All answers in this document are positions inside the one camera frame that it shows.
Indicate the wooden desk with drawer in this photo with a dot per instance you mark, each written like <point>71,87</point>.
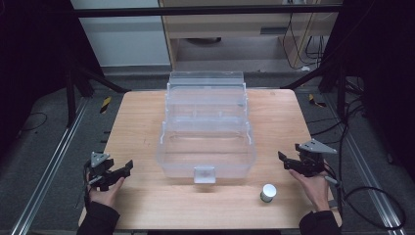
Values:
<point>248,29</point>

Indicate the clear plastic storage box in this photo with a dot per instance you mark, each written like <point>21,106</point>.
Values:
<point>206,128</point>

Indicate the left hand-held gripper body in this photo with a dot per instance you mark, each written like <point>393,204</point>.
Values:
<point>101,169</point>

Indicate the black horizontal bar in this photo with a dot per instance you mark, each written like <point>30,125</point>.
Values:
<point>205,10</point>

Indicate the person's right hand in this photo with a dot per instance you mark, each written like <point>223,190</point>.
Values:
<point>311,188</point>

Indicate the yellow-black striped tape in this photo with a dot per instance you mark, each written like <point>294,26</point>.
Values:
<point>105,104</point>
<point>315,101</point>

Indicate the black metal stand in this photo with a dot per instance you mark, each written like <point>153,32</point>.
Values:
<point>81,88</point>
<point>329,78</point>

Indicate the person's left hand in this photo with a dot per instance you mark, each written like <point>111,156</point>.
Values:
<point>105,194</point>

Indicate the small white-capped jar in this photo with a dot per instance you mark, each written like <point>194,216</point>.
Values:
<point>268,193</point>

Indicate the white cabinet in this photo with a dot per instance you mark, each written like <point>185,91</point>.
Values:
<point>120,36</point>

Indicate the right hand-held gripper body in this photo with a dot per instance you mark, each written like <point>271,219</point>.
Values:
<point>311,156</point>

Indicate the aluminium floor rail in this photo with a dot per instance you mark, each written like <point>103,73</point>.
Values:
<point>49,169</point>
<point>365,176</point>

